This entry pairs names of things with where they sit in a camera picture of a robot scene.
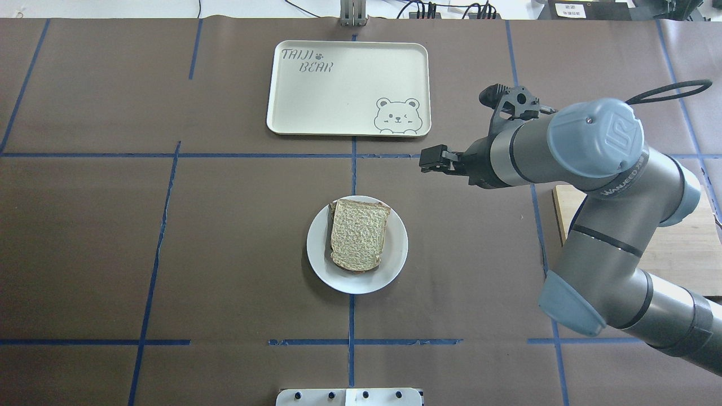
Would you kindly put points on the wooden cutting board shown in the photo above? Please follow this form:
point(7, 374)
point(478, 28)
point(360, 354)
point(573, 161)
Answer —
point(688, 254)

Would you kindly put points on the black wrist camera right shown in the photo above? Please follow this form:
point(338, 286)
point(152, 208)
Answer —
point(512, 106)

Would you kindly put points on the bread slice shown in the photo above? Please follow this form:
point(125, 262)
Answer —
point(358, 234)
point(331, 214)

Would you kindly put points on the aluminium frame post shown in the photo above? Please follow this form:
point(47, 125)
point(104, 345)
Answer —
point(353, 13)

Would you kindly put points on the cream bear tray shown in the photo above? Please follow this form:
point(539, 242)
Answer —
point(349, 88)

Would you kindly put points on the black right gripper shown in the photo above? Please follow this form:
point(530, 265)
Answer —
point(479, 163)

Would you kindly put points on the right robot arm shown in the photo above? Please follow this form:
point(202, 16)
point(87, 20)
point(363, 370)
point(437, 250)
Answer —
point(630, 191)

